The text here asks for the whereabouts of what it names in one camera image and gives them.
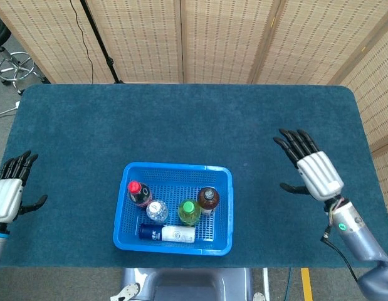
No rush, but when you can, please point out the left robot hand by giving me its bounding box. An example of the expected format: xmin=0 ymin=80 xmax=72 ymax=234
xmin=0 ymin=150 xmax=48 ymax=224

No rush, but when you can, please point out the blue floor cable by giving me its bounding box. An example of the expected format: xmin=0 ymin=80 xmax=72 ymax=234
xmin=284 ymin=268 xmax=293 ymax=301

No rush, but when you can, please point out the bamboo folding screen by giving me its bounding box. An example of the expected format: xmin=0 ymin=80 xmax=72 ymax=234
xmin=0 ymin=0 xmax=388 ymax=220

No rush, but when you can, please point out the yellow floor tape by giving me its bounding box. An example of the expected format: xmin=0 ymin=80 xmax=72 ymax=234
xmin=300 ymin=268 xmax=313 ymax=301

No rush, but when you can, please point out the black tripod stand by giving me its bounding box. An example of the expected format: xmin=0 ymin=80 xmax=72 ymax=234
xmin=80 ymin=0 xmax=125 ymax=84

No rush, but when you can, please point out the black cap tea bottle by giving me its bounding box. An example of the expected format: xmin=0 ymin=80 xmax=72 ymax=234
xmin=197 ymin=186 xmax=221 ymax=216

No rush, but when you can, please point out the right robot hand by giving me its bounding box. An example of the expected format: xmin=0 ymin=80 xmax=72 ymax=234
xmin=273 ymin=128 xmax=344 ymax=201

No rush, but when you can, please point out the teal table mat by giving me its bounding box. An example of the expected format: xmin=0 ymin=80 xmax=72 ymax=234
xmin=0 ymin=83 xmax=388 ymax=269

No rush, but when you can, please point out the green cap drink bottle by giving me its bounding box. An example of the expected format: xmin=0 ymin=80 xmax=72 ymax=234
xmin=177 ymin=200 xmax=201 ymax=226

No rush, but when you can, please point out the white table leg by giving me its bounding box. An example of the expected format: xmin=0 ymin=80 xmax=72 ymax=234
xmin=261 ymin=268 xmax=271 ymax=301

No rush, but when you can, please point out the blue plastic basket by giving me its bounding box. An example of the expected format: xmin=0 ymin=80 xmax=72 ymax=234
xmin=112 ymin=161 xmax=234 ymax=256

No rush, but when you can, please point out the white bottle blue cap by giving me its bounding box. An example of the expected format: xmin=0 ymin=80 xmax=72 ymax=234
xmin=139 ymin=223 xmax=197 ymax=244

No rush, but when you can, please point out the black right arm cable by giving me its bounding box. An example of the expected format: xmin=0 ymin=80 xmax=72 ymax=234
xmin=320 ymin=230 xmax=360 ymax=283

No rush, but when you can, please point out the black stool chrome base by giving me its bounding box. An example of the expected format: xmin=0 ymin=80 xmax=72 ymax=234
xmin=0 ymin=11 xmax=51 ymax=96

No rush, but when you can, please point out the grey robot torso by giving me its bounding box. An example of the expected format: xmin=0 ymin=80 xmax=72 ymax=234
xmin=110 ymin=268 xmax=266 ymax=301

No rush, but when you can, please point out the red cap cola bottle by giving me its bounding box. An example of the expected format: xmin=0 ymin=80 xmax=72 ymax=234
xmin=127 ymin=181 xmax=153 ymax=209

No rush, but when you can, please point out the thin black hanging cable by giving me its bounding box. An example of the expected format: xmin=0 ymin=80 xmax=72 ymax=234
xmin=69 ymin=0 xmax=94 ymax=84

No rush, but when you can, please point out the clear water bottle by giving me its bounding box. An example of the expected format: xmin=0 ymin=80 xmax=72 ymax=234
xmin=145 ymin=200 xmax=169 ymax=224

